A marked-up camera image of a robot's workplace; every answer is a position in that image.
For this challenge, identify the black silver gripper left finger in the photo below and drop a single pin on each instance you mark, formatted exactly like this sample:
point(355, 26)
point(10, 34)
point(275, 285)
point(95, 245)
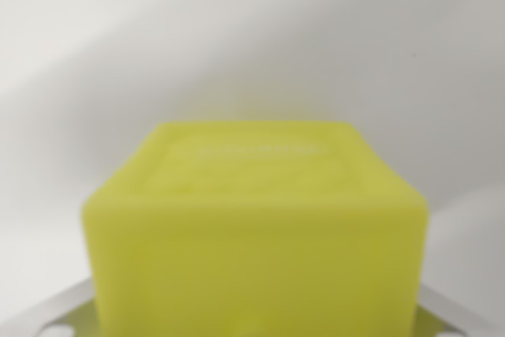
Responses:
point(59, 313)

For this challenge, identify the yellow cube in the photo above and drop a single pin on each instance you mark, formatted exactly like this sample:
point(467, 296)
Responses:
point(252, 242)

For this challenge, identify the black silver gripper right finger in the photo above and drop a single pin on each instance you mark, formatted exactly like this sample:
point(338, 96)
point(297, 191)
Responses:
point(434, 319)

